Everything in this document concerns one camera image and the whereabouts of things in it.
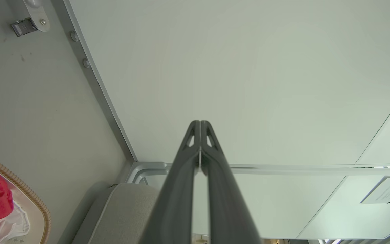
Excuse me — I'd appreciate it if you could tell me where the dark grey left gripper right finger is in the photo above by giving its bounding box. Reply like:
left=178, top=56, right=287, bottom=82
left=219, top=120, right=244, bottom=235
left=200, top=120, right=262, bottom=244

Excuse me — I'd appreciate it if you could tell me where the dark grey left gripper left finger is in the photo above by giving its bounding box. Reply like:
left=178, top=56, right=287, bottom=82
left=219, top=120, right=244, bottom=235
left=139, top=120, right=201, bottom=244

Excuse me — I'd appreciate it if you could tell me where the grey fabric sofa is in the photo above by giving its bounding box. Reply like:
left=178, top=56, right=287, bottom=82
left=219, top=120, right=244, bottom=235
left=71, top=183, right=161, bottom=244

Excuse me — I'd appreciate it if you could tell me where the wicker rim laundry basket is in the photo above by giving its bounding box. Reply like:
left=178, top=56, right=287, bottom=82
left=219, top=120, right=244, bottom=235
left=0, top=149, right=52, bottom=244

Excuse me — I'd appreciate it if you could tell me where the white basket liner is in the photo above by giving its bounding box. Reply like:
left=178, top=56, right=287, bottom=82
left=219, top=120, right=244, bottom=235
left=0, top=159, right=46, bottom=244

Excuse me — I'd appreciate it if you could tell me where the white paper label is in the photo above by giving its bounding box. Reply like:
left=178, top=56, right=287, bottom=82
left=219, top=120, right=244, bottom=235
left=360, top=176, right=390, bottom=205

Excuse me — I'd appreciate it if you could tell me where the small metal latch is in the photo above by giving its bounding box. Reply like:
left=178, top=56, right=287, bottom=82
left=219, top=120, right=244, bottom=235
left=10, top=18, right=38, bottom=37

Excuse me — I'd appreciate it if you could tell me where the grey metal tube frame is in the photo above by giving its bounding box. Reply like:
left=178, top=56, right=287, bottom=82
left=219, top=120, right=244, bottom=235
left=126, top=161, right=390, bottom=185

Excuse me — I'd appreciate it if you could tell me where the grey metal wall rail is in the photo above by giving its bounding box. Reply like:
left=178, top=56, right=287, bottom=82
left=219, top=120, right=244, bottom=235
left=51, top=0, right=138, bottom=162

